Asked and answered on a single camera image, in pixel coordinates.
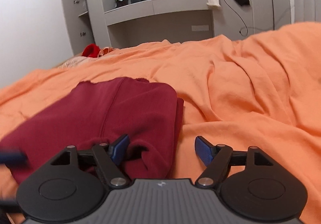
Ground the black power cable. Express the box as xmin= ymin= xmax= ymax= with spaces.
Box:
xmin=218 ymin=0 xmax=294 ymax=37

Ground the grey wardrobe desk unit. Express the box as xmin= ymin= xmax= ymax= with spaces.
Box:
xmin=58 ymin=0 xmax=294 ymax=57

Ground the open grey cabinet door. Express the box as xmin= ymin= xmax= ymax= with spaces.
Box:
xmin=61 ymin=0 xmax=95 ymax=55

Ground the orange bed blanket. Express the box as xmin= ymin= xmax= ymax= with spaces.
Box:
xmin=1 ymin=22 xmax=320 ymax=223

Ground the pink patterned pillow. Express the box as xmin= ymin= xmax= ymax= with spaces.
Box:
xmin=56 ymin=47 xmax=119 ymax=68

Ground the white wall socket panel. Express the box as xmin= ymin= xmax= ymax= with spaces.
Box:
xmin=191 ymin=24 xmax=209 ymax=32

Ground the bright red hat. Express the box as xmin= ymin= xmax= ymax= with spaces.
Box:
xmin=82 ymin=44 xmax=101 ymax=58

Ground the dark red knit sweater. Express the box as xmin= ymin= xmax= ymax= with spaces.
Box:
xmin=1 ymin=77 xmax=184 ymax=183

